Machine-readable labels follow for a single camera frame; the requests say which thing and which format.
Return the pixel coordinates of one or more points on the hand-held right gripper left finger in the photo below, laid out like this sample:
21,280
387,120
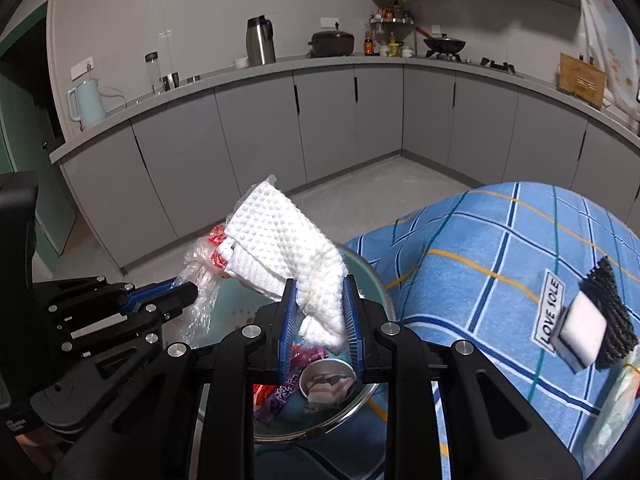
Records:
287,332

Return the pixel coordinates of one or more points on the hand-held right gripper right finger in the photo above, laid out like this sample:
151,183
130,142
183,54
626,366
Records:
352,332

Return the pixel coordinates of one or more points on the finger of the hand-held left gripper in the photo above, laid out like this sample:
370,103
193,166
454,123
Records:
160,294
150,322

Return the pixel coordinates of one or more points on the clear plastic bag red print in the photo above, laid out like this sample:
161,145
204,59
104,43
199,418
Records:
205,280

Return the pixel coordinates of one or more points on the teal basin with steel rim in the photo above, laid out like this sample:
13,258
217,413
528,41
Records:
370,280

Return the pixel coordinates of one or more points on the purple snack wrapper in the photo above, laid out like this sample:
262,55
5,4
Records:
280,395

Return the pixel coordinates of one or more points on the orange snack wrapper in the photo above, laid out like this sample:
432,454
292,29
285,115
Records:
260,392

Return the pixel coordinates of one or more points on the white waffle cloth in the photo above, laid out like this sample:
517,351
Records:
280,240

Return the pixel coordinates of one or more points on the small metal can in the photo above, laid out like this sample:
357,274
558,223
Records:
325,367

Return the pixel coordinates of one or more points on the green door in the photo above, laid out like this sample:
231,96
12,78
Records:
20,135

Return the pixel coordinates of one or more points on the mint electric kettle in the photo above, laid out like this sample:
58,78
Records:
90,102

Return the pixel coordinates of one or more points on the blue plaid tablecloth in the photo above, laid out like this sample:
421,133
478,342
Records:
500,240

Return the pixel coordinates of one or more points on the grey kitchen counter cabinets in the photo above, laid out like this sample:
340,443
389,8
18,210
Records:
260,125

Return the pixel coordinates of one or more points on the glass jar black lid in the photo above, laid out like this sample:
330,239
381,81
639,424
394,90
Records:
152,75

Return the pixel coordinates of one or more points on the white foam block with label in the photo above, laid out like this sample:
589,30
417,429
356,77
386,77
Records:
582,330

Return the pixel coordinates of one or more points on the small white cup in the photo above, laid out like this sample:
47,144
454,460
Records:
242,62

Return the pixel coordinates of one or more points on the black mesh scrubber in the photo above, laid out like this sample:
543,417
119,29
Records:
615,310

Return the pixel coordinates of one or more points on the stainless steel thermos jug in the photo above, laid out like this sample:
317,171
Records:
260,42

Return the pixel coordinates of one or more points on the light green plastic bag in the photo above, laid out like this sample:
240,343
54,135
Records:
615,410

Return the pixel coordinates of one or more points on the yellow seasoning jar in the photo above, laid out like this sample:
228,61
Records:
395,49

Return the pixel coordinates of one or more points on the sauce bottle with red label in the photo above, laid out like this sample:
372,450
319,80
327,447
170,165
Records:
369,45

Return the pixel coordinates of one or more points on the black cooking pot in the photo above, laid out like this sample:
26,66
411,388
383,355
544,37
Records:
330,42

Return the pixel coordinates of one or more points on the black wok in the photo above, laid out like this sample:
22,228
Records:
445,44

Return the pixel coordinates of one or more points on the black gas hob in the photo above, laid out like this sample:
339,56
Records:
500,66

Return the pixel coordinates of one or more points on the corner spice rack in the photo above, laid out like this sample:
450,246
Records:
395,20

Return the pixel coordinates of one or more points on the white curtain orange print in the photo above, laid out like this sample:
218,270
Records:
610,35

